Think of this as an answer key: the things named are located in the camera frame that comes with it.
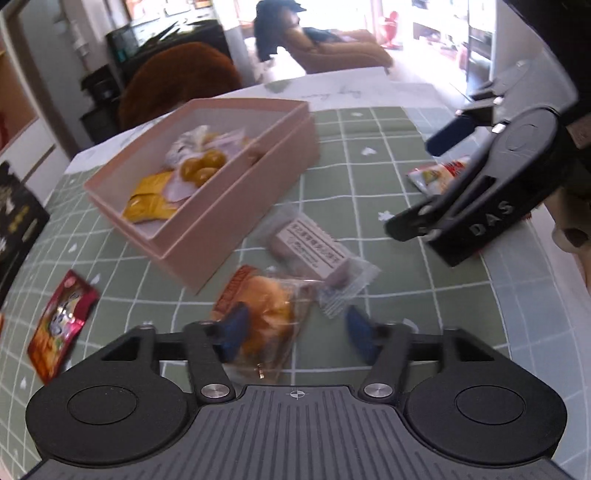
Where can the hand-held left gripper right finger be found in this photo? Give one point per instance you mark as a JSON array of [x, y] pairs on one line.
[[362, 332]]

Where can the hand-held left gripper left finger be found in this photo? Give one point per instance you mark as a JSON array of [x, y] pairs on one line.
[[233, 330]]

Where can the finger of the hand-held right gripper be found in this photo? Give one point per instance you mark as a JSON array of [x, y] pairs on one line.
[[450, 134], [443, 210]]

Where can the white red snack packet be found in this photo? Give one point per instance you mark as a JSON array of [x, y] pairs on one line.
[[436, 175]]

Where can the clear orange bread packet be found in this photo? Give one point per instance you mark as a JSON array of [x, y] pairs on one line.
[[270, 318]]

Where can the pink cardboard box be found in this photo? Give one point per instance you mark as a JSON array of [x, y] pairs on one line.
[[231, 184]]

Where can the green plum packet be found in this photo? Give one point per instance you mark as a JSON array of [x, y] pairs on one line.
[[203, 168]]

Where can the person's right hand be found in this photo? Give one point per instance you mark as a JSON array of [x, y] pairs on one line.
[[570, 230]]

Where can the green checked tablecloth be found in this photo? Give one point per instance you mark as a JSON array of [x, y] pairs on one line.
[[360, 194]]

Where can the clear brown bar packet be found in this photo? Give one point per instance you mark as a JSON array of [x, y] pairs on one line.
[[316, 258]]

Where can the red object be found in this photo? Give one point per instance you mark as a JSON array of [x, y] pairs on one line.
[[391, 27]]

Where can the brown armchair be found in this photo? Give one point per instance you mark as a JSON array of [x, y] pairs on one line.
[[341, 53]]

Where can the yellow white snack packet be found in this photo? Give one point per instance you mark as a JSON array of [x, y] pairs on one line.
[[189, 141]]

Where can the black cloth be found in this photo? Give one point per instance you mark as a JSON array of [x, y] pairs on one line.
[[274, 27]]

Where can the black printed bag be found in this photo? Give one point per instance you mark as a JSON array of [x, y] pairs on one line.
[[18, 230]]

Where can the brown chair back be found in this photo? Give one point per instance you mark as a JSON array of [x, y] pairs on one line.
[[180, 83]]

